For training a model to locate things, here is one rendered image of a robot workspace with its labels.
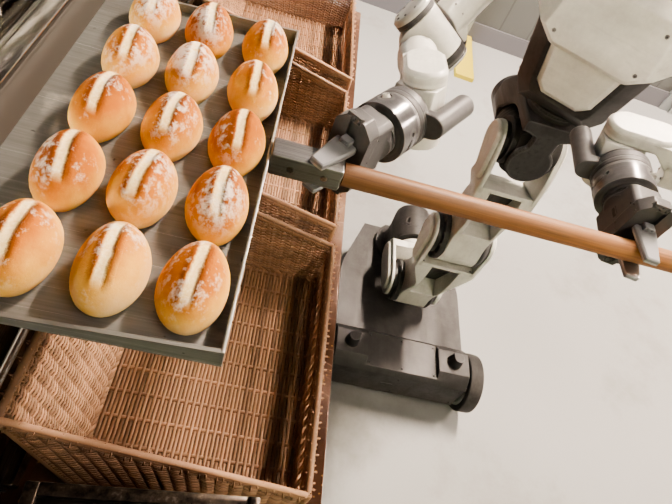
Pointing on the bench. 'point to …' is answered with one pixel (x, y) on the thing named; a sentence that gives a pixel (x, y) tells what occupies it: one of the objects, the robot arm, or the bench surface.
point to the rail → (23, 28)
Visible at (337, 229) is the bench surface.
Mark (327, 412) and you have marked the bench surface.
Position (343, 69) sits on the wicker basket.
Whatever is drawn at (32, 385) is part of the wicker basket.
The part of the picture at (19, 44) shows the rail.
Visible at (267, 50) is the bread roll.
